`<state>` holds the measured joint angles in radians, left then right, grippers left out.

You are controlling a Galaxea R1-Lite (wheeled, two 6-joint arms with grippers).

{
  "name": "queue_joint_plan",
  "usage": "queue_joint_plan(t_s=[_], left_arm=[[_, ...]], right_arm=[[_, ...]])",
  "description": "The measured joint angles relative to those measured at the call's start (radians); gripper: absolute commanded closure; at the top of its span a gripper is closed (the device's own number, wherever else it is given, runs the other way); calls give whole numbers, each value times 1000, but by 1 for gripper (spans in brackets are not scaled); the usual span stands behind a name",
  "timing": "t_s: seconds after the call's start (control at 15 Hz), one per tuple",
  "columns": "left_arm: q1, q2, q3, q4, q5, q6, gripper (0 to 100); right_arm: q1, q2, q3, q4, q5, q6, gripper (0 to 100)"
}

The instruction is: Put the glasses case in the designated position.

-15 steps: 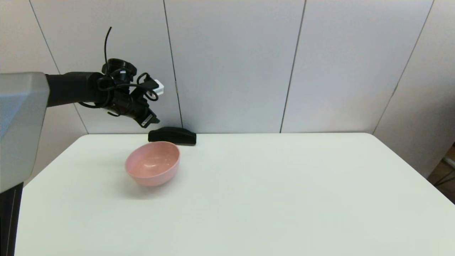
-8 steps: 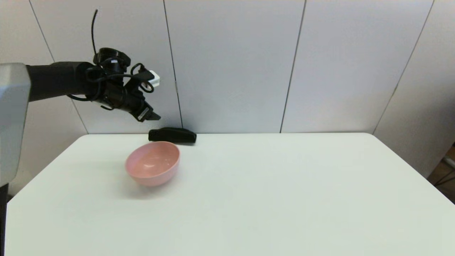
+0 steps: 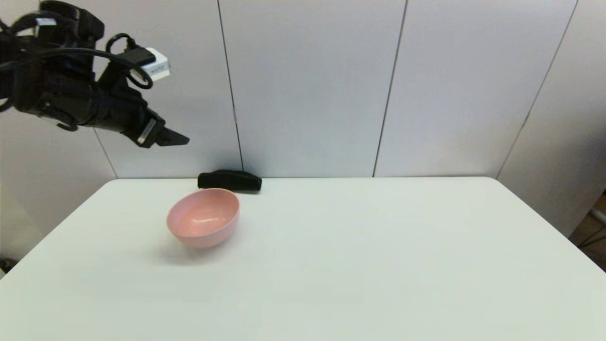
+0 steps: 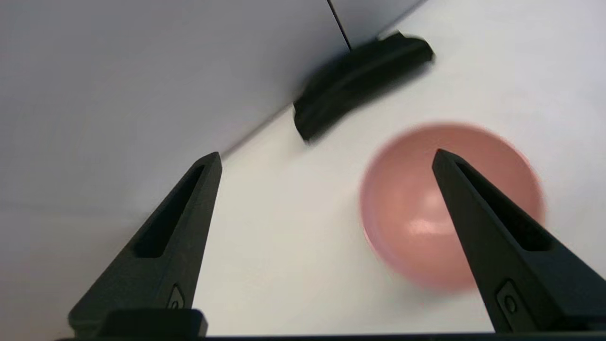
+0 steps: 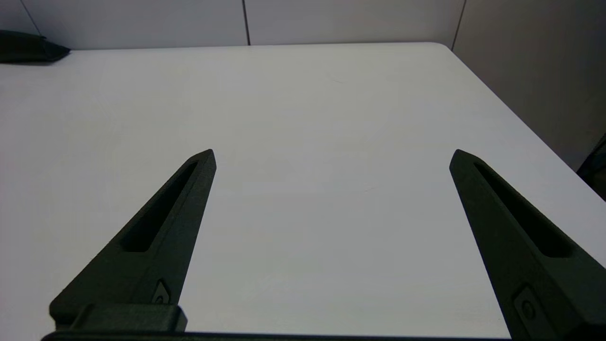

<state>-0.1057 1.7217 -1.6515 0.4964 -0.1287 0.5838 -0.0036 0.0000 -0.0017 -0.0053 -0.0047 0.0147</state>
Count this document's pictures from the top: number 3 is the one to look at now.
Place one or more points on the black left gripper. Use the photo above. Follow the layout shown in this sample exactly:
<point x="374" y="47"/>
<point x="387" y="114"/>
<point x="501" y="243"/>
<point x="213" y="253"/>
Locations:
<point x="128" y="116"/>

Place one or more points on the black cloth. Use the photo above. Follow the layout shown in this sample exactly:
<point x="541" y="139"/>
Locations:
<point x="229" y="181"/>

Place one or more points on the pink plastic bowl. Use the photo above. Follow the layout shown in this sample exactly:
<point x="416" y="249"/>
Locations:
<point x="203" y="220"/>

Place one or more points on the dark object beside table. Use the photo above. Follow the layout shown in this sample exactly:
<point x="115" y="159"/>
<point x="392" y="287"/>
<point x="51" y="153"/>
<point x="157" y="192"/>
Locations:
<point x="5" y="265"/>

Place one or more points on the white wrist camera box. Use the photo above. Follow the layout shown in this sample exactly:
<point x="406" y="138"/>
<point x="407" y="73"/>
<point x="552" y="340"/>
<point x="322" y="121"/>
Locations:
<point x="158" y="66"/>

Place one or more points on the grey metal furniture frame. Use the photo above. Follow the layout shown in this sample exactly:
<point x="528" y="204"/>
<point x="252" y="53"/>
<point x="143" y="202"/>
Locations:
<point x="597" y="217"/>

